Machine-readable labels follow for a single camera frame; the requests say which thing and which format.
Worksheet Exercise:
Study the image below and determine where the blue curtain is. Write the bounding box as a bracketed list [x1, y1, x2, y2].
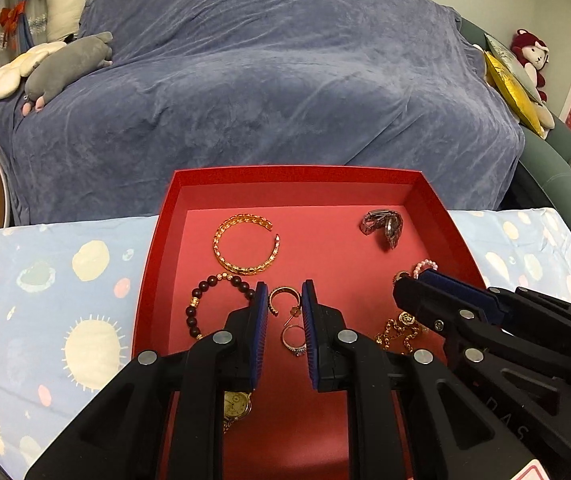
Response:
[18, 0, 42, 53]

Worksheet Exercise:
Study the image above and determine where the silver metal wristwatch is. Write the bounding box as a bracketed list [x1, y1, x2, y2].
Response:
[359, 209, 404, 249]

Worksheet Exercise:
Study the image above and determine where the yellow gold cushion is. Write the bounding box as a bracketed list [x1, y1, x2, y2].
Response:
[483, 51, 545, 138]

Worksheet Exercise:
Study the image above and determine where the gold chain necklace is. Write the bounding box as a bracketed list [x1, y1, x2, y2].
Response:
[373, 270, 430, 356]

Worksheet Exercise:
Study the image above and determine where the blue planet print tablecloth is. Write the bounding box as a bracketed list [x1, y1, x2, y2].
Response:
[0, 208, 571, 479]

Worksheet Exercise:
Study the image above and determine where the silver ring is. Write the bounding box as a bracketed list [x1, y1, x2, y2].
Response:
[280, 324, 308, 358]

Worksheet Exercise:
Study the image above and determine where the blue velvet sofa cover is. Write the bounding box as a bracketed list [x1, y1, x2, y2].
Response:
[0, 0, 525, 224]

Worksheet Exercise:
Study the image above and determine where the red monkey plush toy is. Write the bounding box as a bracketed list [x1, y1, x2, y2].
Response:
[510, 28, 549, 102]

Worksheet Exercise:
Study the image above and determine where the grey silver cushion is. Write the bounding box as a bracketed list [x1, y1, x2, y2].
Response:
[485, 34, 543, 104]

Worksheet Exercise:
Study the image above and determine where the green sofa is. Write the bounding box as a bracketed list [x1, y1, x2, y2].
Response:
[457, 16, 571, 302]

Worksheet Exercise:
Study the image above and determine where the gold hoop earring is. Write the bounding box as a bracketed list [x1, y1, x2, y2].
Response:
[268, 286, 301, 318]

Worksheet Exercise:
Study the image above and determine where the gold wristwatch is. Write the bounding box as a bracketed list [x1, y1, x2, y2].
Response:
[223, 391, 252, 432]

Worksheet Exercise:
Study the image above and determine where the gold bangle bracelet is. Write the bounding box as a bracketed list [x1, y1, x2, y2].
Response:
[212, 212, 282, 276]

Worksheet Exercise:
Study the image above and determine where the white flower cushion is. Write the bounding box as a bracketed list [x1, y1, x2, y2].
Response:
[0, 41, 66, 100]

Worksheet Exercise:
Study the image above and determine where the dark bead bracelet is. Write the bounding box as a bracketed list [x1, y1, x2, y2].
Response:
[184, 271, 258, 340]

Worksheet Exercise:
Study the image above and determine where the grey plush toy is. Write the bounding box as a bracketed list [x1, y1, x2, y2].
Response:
[22, 32, 113, 116]

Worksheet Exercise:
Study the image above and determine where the pearl bracelet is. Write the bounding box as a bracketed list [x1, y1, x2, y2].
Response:
[411, 258, 440, 281]

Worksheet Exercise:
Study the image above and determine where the red jewelry box tray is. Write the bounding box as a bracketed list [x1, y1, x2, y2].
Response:
[133, 166, 483, 479]

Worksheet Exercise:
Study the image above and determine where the white red label sticker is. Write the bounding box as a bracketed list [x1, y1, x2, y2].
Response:
[511, 460, 550, 480]

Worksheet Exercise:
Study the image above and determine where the red curtain tie bow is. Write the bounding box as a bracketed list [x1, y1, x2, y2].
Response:
[0, 0, 26, 50]

